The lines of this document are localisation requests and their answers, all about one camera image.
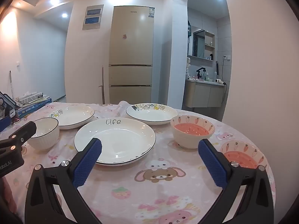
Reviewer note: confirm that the ceiling spotlight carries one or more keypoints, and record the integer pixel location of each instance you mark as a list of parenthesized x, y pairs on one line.
[(54, 1), (64, 15), (18, 4)]

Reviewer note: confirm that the bathroom mirror cabinet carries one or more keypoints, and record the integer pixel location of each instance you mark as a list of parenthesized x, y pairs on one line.
[(198, 43)]

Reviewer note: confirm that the black hanging brush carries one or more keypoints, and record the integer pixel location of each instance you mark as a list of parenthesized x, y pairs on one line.
[(217, 68)]

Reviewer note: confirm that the wall electrical panel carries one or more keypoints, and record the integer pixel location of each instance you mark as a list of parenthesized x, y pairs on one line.
[(93, 17)]

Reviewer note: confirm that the white long box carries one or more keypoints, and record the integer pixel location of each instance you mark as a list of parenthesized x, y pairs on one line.
[(29, 97)]

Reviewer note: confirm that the black faucet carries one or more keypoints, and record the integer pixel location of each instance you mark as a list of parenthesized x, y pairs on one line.
[(200, 72)]

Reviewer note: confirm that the white ribbed bowl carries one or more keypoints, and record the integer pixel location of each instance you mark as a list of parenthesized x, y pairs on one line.
[(44, 135)]

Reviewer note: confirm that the beige vanity cabinet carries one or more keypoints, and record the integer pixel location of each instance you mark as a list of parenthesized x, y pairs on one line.
[(203, 94)]

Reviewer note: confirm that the carrot print bowl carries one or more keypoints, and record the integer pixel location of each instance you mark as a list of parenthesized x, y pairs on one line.
[(243, 156), (190, 130)]

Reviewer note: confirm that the beige refrigerator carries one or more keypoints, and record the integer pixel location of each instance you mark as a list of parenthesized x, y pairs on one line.
[(130, 58)]

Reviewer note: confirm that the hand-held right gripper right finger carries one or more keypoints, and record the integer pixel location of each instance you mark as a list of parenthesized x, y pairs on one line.
[(211, 163)]

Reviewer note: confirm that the dark hanging cloth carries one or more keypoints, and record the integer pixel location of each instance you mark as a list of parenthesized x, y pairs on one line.
[(189, 29)]

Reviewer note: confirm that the person's left hand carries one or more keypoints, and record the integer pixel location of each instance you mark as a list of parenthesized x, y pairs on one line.
[(8, 196)]

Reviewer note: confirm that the white cartoon rim plate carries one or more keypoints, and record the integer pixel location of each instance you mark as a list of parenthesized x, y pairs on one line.
[(72, 117), (151, 116)]

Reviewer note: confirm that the pile of small items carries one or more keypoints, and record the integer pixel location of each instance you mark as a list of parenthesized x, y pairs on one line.
[(7, 112)]

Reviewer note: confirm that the pink printed tablecloth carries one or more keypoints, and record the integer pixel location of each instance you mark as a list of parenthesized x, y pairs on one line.
[(144, 191)]

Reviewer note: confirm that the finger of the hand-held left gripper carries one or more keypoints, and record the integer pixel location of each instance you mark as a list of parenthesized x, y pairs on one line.
[(25, 130)]

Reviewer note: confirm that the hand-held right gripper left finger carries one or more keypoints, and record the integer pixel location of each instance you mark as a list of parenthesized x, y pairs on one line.
[(87, 161)]

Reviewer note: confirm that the white plate with black lettering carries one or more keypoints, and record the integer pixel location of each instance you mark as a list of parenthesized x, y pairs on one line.
[(121, 140)]

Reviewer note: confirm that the white hair dryer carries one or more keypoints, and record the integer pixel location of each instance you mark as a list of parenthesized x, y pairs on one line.
[(219, 81)]

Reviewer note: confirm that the white rod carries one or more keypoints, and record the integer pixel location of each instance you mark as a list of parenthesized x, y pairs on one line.
[(10, 84)]

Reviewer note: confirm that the white plush figure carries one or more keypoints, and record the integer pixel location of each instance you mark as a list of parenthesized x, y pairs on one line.
[(189, 66)]

